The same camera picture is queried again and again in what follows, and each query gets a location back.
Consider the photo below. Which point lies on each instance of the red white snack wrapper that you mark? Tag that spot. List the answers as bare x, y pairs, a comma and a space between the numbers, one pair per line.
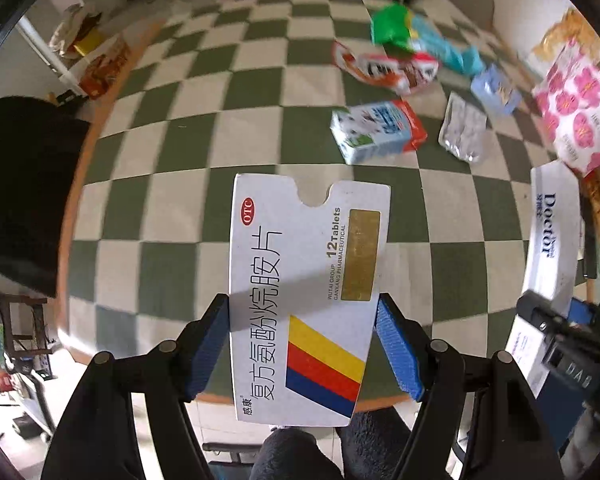
385, 69

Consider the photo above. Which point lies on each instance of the pink floral bag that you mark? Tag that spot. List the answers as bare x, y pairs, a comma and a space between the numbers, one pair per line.
582, 105

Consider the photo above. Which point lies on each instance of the white blue toothpaste box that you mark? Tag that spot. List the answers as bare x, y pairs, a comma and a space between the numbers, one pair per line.
555, 240

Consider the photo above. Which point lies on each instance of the green snack bag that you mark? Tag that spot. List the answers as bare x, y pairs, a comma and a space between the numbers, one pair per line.
392, 25

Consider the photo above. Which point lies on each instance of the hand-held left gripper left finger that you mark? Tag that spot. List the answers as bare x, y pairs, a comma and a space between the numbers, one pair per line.
206, 355

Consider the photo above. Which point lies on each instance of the blue white milk carton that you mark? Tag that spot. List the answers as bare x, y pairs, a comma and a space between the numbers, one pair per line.
377, 131

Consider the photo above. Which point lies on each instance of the orange snack bags on shelf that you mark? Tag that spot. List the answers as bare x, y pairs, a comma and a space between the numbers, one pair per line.
105, 67

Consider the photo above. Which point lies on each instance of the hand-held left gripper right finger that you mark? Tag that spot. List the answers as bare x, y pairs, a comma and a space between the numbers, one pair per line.
399, 355

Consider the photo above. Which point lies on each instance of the green white checkered tablecloth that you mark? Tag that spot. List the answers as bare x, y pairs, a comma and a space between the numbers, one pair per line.
190, 160

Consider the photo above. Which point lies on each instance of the light blue tissue pack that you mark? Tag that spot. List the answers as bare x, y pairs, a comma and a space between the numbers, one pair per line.
495, 89

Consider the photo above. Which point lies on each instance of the yellow snack bag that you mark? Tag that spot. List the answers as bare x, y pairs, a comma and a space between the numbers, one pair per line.
572, 27

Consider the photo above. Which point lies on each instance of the white medicine box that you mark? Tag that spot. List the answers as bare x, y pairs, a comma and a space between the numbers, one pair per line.
306, 305

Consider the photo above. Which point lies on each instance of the clear blister pack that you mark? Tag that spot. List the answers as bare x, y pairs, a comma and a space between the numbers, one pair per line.
462, 127

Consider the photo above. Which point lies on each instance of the person's legs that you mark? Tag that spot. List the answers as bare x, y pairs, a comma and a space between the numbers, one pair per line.
330, 452

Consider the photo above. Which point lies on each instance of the teal plastic packet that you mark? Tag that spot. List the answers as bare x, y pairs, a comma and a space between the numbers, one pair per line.
442, 45

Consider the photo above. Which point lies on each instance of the dark wooden shelf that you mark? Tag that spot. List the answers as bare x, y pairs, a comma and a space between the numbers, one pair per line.
22, 340

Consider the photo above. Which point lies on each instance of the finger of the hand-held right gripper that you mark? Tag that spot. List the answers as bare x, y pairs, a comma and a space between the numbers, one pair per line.
542, 312

